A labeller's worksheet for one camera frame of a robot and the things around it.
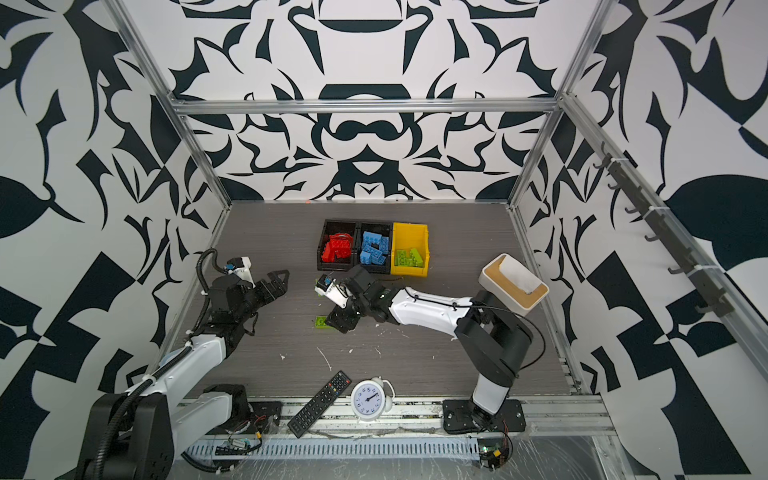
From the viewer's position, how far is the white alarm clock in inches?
29.2

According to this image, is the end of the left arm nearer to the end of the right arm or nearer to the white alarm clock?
the end of the right arm

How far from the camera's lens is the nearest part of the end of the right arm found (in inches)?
25.3

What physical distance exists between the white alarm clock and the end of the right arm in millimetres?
151
